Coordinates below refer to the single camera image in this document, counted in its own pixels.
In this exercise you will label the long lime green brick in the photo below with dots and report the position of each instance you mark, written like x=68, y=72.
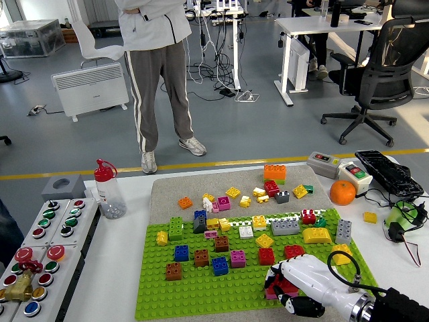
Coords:
x=275, y=182

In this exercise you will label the upturned magenta brick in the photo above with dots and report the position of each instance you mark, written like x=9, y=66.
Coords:
x=224, y=203

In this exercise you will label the transparent storage case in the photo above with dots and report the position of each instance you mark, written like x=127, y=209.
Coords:
x=30, y=37

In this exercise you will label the orange fruit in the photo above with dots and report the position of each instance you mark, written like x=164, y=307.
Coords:
x=342, y=192

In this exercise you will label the black bottle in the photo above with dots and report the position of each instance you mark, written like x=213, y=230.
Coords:
x=334, y=15

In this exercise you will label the flat pink brick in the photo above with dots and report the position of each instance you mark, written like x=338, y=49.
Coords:
x=210, y=234

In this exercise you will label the small pink brick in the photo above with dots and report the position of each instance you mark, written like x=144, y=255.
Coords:
x=215, y=208

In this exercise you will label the white plastic chair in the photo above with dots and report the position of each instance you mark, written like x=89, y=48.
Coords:
x=85, y=40

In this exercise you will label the large yellow square brick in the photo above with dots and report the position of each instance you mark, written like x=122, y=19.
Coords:
x=342, y=248

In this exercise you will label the yellow and white brick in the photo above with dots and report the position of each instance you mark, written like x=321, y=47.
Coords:
x=259, y=223

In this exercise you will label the person's hand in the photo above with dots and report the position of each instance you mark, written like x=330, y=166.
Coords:
x=131, y=11

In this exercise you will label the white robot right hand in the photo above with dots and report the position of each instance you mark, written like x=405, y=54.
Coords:
x=311, y=278

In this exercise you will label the brown square brick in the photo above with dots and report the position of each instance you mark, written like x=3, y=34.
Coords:
x=174, y=271
x=222, y=244
x=201, y=258

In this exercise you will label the person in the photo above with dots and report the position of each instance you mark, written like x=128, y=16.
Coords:
x=321, y=47
x=151, y=27
x=8, y=231

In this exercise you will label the red rounded brick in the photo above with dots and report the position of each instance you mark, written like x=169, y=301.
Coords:
x=294, y=251

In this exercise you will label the long orange brick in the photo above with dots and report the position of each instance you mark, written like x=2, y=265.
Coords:
x=275, y=172

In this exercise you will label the white office desk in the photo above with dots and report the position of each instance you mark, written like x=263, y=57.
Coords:
x=318, y=23

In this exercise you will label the clear bottle with red cap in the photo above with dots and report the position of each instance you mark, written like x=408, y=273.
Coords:
x=109, y=194

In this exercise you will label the yellow curved long brick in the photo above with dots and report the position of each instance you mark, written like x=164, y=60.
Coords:
x=317, y=235

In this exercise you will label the grey four-button control box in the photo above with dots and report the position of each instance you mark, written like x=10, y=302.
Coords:
x=33, y=239
x=83, y=221

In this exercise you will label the dark grey slope brick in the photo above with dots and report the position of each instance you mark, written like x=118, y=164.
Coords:
x=200, y=225

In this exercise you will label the small white brick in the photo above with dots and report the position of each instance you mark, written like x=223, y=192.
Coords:
x=207, y=204

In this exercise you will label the grey box with mushroom button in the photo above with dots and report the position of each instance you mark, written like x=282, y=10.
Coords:
x=63, y=271
x=6, y=265

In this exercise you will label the black fan stand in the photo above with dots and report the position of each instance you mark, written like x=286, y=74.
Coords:
x=8, y=75

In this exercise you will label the small orange brick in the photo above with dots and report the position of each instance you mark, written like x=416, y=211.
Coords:
x=185, y=203

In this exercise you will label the flat yellow square brick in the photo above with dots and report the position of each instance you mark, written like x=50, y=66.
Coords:
x=264, y=240
x=233, y=192
x=300, y=191

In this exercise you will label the grey brick with white studs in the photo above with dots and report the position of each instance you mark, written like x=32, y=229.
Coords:
x=282, y=197

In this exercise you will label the grey floor socket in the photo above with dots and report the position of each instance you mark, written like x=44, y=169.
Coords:
x=36, y=110

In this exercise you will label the black chair caster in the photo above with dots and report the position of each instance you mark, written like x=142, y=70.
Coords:
x=6, y=140

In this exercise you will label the black keyboard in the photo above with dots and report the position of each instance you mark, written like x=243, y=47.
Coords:
x=385, y=171

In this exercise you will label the small dark green brick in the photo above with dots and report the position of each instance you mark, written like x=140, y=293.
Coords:
x=320, y=222

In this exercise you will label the grey switch box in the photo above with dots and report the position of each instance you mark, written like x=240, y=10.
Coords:
x=323, y=165

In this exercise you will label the flat white brick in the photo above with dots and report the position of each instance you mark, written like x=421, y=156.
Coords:
x=246, y=232

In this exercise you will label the white panel heater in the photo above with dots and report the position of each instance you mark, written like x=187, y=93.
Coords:
x=90, y=90

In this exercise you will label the blue square brick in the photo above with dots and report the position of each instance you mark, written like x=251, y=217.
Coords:
x=181, y=253
x=200, y=214
x=220, y=266

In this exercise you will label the dark red square brick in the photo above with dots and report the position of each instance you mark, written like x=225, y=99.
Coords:
x=271, y=188

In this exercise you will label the red brick with white studs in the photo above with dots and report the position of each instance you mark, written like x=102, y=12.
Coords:
x=308, y=217

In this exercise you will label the long magenta brick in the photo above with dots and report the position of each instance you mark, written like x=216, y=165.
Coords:
x=271, y=296

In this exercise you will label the grey felt mat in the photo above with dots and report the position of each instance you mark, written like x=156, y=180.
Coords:
x=187, y=182

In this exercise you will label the pale yellow small brick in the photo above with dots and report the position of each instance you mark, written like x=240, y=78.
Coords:
x=258, y=192

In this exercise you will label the white red-green switch box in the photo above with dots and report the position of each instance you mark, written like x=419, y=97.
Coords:
x=355, y=172

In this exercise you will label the grey block with round hole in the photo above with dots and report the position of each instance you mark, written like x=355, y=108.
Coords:
x=72, y=191

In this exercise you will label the magenta square brick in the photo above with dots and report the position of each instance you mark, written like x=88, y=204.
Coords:
x=238, y=259

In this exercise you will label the long grey brick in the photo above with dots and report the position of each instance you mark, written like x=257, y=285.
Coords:
x=285, y=227

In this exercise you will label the green studded baseplate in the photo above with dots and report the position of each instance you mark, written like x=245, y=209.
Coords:
x=157, y=295

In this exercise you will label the long red brick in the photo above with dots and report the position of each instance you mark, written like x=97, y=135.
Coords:
x=291, y=288

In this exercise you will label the black mesh office chair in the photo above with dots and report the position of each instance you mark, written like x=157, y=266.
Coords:
x=378, y=84

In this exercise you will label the black power strip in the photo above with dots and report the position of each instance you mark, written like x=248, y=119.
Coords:
x=227, y=93

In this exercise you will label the black phone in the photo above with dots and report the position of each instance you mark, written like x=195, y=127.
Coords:
x=363, y=22

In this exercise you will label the white panel under desk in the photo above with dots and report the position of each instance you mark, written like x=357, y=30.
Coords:
x=298, y=67

